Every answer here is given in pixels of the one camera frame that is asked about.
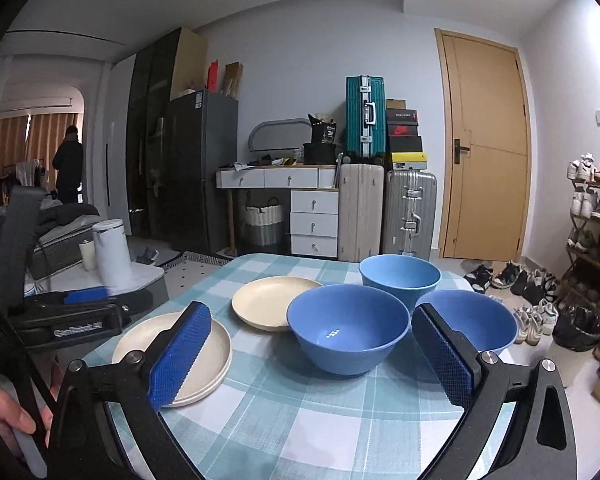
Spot brown paper bag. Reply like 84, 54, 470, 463
223, 62, 244, 98

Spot teal checked tablecloth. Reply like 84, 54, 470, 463
80, 252, 518, 480

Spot grey oval frame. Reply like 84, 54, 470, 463
248, 118, 311, 153

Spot grey fridge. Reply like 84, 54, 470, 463
166, 89, 239, 257

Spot woven laundry basket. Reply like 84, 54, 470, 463
244, 199, 284, 247

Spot grey mattress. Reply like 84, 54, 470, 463
27, 222, 101, 281

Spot shoe rack with shoes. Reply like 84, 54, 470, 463
565, 152, 600, 321

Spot blue bowl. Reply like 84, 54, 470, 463
286, 284, 412, 377
414, 289, 518, 356
358, 254, 442, 313

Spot wooden door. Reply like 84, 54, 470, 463
435, 28, 533, 263

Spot black bag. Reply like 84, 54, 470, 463
307, 112, 338, 145

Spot white black patterned rug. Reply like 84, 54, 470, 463
157, 250, 241, 311

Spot teal suitcase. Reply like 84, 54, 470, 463
345, 75, 388, 158

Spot white desk with drawers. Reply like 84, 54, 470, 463
216, 162, 341, 261

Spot group of sneakers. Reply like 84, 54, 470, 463
462, 260, 561, 347

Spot trash bin with black bag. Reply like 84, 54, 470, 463
551, 305, 600, 352

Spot dark shoe box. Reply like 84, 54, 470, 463
389, 136, 423, 153

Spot black yellow shoe box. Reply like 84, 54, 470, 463
390, 152, 427, 171

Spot beige suitcase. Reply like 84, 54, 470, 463
337, 162, 386, 263

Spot person's left hand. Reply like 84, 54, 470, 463
0, 360, 65, 463

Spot silver suitcase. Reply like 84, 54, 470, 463
382, 170, 438, 261

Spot tan curtains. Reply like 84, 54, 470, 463
0, 112, 81, 196

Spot white cylindrical appliance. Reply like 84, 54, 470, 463
92, 218, 133, 290

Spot small cream cup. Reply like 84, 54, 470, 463
78, 239, 97, 271

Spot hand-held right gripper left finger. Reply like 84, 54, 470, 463
46, 301, 212, 480

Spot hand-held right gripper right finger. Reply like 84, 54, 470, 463
411, 302, 579, 480

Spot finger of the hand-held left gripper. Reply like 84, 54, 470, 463
62, 287, 131, 318

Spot dark glossy wardrobe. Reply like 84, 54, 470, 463
126, 26, 208, 241

